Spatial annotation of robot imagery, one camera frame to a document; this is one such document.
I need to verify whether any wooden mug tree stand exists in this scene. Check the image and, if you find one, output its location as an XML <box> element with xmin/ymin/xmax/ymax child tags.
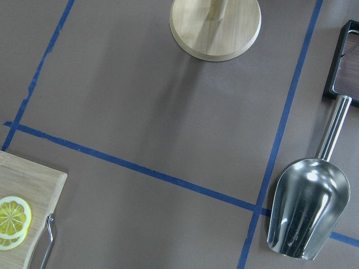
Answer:
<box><xmin>169</xmin><ymin>0</ymin><xmax>261</xmax><ymax>62</ymax></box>

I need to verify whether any lemon slice lower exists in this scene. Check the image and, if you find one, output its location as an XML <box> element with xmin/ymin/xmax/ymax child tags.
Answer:
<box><xmin>0</xmin><ymin>234</ymin><xmax>26</xmax><ymax>251</ymax></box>

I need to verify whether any lemon slice upper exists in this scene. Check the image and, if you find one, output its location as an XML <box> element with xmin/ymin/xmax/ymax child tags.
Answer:
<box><xmin>1</xmin><ymin>196</ymin><xmax>32</xmax><ymax>239</ymax></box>

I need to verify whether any metal board handle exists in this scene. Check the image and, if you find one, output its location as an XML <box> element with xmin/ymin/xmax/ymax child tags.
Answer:
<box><xmin>40</xmin><ymin>213</ymin><xmax>55</xmax><ymax>269</ymax></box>

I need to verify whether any wooden cutting board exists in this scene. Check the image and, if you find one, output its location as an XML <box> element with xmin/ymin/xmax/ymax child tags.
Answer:
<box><xmin>0</xmin><ymin>150</ymin><xmax>68</xmax><ymax>269</ymax></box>

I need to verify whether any black framed wooden tray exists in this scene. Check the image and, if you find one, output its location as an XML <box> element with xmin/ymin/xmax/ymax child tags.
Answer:
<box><xmin>323</xmin><ymin>20</ymin><xmax>358</xmax><ymax>107</ymax></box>

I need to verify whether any lemon slice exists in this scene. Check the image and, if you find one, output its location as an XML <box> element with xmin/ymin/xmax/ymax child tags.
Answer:
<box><xmin>1</xmin><ymin>196</ymin><xmax>32</xmax><ymax>239</ymax></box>
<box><xmin>0</xmin><ymin>234</ymin><xmax>26</xmax><ymax>251</ymax></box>

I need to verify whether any stainless steel scoop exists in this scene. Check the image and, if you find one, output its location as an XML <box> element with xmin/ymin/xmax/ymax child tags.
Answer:
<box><xmin>267</xmin><ymin>95</ymin><xmax>352</xmax><ymax>260</ymax></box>

